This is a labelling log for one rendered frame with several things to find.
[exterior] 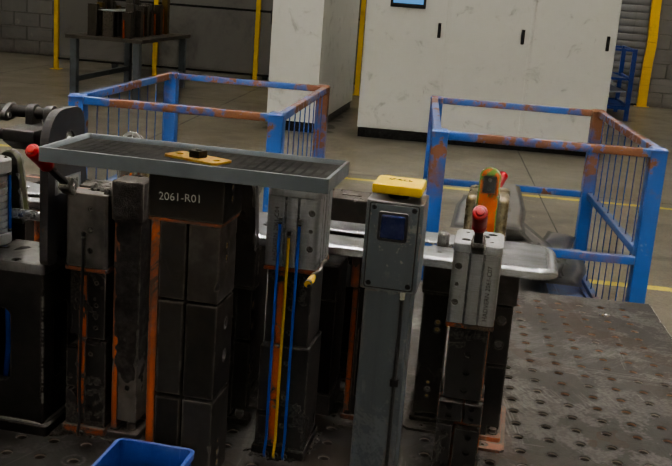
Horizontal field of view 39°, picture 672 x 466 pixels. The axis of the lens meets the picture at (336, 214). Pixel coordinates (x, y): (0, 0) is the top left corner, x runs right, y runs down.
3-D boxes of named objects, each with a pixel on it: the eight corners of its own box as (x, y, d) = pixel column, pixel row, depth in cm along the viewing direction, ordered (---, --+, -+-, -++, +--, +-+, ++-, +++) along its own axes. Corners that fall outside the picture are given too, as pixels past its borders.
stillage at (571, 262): (411, 288, 461) (430, 94, 439) (577, 305, 455) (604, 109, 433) (406, 386, 345) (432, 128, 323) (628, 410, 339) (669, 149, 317)
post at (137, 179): (149, 428, 146) (157, 175, 137) (136, 442, 141) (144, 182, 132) (119, 423, 147) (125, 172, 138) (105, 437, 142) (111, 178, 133)
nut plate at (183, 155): (233, 162, 119) (233, 153, 119) (214, 166, 116) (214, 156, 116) (182, 152, 123) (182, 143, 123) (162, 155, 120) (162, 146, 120)
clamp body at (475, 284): (487, 458, 145) (515, 232, 137) (484, 495, 134) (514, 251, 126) (425, 448, 147) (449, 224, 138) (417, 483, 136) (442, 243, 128)
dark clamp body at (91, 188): (143, 411, 152) (150, 179, 144) (108, 448, 140) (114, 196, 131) (81, 401, 154) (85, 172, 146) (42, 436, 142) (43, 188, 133)
